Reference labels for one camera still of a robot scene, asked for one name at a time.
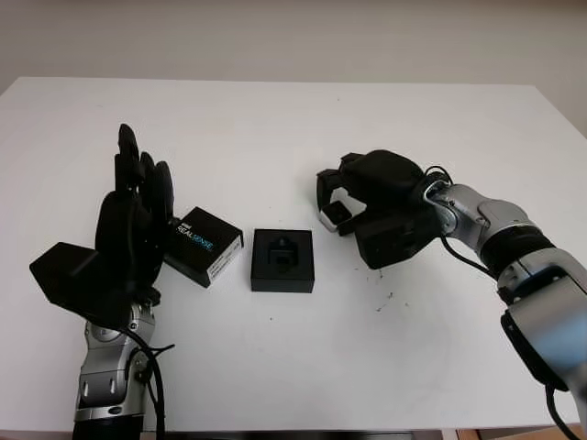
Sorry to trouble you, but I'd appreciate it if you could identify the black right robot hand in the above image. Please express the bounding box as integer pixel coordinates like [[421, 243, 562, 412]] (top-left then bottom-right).
[[315, 148, 430, 236]]

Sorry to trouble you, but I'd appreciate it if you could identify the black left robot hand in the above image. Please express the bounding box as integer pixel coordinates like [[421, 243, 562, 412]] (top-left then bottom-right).
[[94, 122, 178, 322]]

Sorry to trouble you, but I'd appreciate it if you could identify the black RealSense box lid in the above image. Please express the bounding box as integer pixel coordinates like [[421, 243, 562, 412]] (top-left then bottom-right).
[[162, 205, 244, 290]]

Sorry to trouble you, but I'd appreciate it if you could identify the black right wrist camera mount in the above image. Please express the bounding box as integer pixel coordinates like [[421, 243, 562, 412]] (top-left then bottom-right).
[[355, 208, 444, 271]]

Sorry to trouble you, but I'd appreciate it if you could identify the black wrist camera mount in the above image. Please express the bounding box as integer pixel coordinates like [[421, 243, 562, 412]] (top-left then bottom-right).
[[355, 208, 444, 271], [28, 241, 134, 331]]

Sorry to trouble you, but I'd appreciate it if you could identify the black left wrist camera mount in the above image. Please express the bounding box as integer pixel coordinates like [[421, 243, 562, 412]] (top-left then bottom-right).
[[28, 241, 134, 331]]

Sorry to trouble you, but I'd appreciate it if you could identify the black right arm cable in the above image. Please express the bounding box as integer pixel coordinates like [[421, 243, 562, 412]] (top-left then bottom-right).
[[421, 164, 583, 440]]

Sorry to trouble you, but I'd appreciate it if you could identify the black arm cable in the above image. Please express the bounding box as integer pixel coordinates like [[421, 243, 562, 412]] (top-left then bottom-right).
[[130, 341, 178, 440], [421, 164, 583, 440]]

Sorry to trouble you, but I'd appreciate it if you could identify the black camera box base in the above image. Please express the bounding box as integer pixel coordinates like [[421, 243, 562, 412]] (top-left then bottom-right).
[[249, 227, 317, 294]]

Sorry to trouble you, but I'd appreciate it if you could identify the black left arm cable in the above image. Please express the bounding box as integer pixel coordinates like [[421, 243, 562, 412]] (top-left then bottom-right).
[[130, 341, 178, 440]]

